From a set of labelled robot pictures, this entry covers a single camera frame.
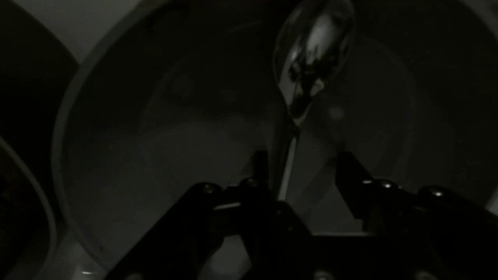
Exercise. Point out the grey frying pan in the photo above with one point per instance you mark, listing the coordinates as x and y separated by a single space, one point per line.
181 129

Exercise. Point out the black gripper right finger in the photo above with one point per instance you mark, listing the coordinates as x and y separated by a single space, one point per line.
414 234

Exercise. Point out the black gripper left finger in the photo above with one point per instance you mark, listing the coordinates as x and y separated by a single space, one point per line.
249 223

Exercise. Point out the metal spoon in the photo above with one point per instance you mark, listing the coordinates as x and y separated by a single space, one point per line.
312 52

